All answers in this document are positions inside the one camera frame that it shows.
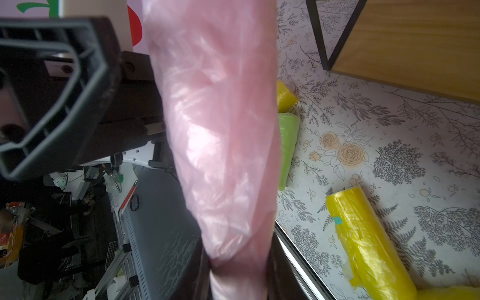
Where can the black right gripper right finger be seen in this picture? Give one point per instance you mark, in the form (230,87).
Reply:
(290,276)

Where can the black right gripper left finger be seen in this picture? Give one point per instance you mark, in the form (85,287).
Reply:
(195,282)

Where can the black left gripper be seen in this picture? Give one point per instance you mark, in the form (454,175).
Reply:
(63,75)

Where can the yellow trash bag roll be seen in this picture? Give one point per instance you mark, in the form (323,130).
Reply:
(450,293)
(374,262)
(285,98)

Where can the green trash bag roll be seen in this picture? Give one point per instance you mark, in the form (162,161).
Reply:
(289,125)

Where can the pink trash bag roll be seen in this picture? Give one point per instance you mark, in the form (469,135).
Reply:
(215,64)

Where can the three-tier wooden shelf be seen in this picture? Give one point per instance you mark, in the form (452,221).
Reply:
(427,46)

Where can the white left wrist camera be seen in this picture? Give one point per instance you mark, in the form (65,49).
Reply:
(115,10)

